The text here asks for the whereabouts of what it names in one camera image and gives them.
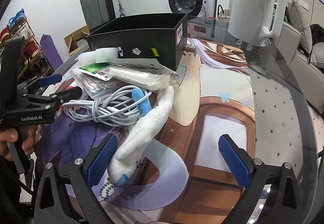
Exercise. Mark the anime print desk mat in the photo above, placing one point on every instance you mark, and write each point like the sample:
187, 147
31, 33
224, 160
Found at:
181, 176

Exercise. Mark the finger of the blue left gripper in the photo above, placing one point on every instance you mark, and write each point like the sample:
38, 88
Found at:
49, 80
72, 93

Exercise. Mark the person's left hand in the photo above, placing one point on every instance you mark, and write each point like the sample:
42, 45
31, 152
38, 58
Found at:
11, 136

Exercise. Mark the black clothing on sofa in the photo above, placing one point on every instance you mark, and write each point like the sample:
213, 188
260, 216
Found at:
317, 33

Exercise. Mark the green white medicine packet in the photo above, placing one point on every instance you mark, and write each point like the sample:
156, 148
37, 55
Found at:
97, 70

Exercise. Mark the grey cushion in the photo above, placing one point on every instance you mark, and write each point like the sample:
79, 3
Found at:
301, 23

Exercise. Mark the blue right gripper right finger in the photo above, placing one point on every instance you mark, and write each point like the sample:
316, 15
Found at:
237, 160

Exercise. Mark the white foam piece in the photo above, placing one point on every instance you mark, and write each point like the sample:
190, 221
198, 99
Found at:
99, 55

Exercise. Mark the grey sofa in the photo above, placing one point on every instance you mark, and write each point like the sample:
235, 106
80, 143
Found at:
304, 76

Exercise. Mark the purple rolled yoga mat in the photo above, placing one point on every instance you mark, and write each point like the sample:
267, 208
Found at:
50, 51

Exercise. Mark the white wicker basket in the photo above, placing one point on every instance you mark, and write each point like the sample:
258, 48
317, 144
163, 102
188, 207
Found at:
223, 14

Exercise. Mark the wooden shoe rack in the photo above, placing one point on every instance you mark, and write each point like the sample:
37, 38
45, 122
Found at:
33, 61

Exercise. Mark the black open storage box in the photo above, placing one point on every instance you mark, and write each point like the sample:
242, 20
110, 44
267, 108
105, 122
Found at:
161, 36

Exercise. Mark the brown cardboard box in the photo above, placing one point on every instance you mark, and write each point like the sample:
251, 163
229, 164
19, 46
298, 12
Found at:
77, 40

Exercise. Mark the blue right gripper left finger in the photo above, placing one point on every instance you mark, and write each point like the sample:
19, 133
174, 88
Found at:
98, 159

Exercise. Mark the white plush snake toy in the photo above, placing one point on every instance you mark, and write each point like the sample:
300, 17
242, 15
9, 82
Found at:
127, 156

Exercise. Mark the white electric kettle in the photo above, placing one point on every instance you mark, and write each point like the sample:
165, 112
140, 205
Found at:
256, 21

